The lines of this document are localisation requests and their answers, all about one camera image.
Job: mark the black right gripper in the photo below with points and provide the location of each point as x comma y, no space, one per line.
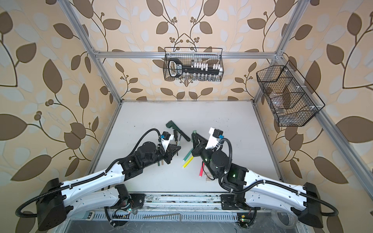
199,149

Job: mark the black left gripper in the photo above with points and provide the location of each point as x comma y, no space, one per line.
169,154

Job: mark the green highlighter pen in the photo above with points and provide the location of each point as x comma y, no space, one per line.
188,155

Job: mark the yellow highlighter pen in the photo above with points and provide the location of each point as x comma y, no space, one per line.
188,162

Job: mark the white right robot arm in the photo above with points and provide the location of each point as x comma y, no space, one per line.
250,190

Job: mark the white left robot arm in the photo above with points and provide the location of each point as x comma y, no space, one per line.
105,188

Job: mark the pink highlighter pen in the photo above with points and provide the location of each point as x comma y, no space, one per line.
201,170

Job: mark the black yellow screwdriver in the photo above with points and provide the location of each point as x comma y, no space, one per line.
175,136

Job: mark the green pipe wrench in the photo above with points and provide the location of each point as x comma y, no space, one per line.
172,125

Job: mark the black socket set holder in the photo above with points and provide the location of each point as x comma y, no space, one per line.
193,69

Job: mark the clear tape roll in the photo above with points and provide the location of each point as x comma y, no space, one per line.
284,220

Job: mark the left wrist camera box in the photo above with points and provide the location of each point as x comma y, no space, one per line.
165,139

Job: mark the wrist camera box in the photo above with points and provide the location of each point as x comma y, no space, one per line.
165,139
215,135

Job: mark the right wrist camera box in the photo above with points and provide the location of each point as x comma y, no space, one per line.
215,135

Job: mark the black wire basket centre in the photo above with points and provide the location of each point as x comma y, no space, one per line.
188,53

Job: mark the black wire basket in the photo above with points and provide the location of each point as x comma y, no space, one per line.
291,98
188,53

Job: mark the black wire basket right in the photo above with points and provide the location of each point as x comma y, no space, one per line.
291,98

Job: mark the aluminium frame rail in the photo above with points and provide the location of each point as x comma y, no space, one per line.
349,154

